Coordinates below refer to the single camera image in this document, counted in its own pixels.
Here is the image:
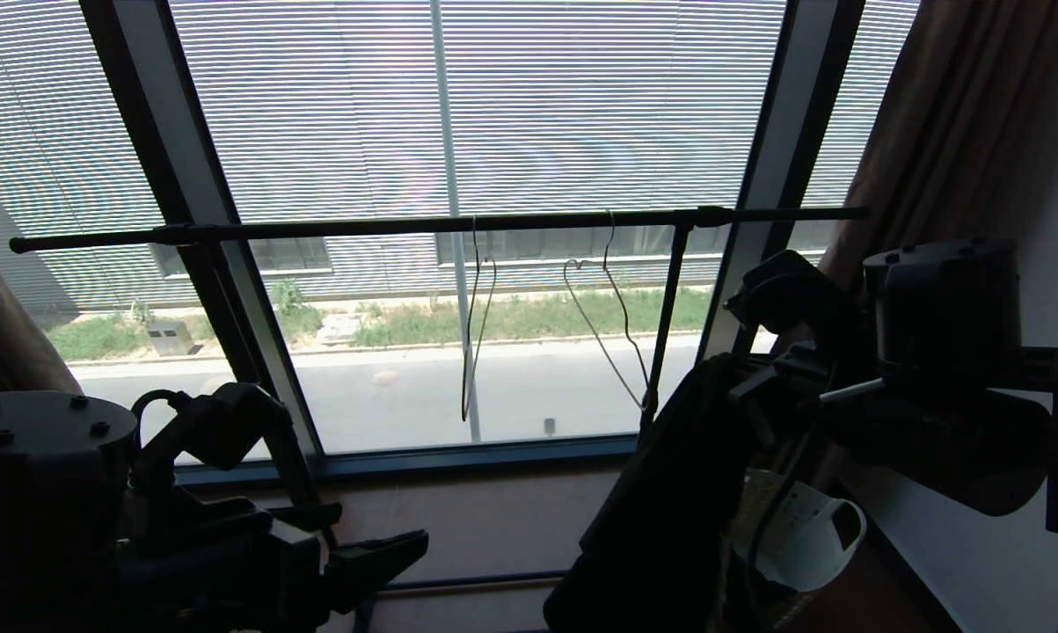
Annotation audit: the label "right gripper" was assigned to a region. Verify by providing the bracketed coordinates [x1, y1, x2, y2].
[727, 345, 848, 433]

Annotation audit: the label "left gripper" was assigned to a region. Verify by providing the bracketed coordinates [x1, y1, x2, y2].
[216, 506, 343, 633]

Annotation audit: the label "black shorts with green print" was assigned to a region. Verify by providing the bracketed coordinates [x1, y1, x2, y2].
[542, 352, 758, 633]

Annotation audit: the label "pink clothes hanger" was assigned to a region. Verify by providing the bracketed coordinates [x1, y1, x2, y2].
[460, 215, 499, 423]
[563, 211, 653, 412]

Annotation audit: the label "white laundry basket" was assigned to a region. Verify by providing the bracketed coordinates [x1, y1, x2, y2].
[731, 470, 869, 609]

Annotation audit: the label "black clothes rack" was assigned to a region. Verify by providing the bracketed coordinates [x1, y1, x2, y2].
[10, 206, 870, 633]

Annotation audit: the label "brown curtain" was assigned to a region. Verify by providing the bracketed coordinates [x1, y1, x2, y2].
[817, 0, 1058, 295]
[0, 233, 83, 403]

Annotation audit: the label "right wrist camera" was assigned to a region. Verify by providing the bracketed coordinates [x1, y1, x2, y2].
[724, 250, 857, 348]

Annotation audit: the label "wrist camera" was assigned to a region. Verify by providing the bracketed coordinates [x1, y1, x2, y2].
[724, 250, 857, 348]
[172, 382, 323, 528]

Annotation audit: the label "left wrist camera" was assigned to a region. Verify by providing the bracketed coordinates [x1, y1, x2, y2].
[172, 382, 323, 528]

